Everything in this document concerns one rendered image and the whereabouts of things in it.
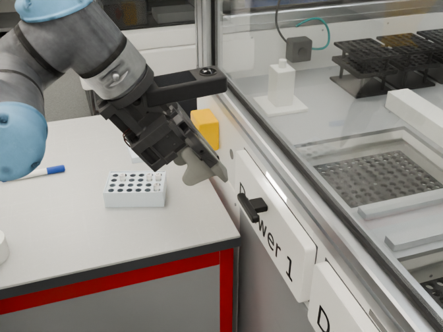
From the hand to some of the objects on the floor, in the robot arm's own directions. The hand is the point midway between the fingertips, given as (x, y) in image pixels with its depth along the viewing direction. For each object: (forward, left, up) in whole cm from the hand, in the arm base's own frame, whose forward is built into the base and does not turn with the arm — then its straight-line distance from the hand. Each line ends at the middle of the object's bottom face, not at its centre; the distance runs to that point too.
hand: (221, 166), depth 77 cm
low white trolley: (-6, +43, -100) cm, 109 cm away
